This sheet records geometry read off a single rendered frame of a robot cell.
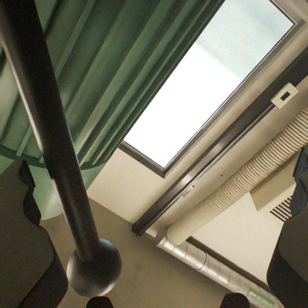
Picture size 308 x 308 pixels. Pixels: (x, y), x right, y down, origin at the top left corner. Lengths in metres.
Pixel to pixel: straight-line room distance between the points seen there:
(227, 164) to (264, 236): 0.77
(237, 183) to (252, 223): 0.57
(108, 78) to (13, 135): 0.08
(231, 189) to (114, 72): 1.54
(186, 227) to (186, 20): 1.75
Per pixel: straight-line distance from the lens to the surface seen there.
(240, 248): 2.32
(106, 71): 0.16
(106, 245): 0.16
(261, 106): 1.54
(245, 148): 1.72
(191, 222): 1.83
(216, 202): 1.72
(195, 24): 0.19
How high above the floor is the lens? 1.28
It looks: 26 degrees up
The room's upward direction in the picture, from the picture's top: 140 degrees counter-clockwise
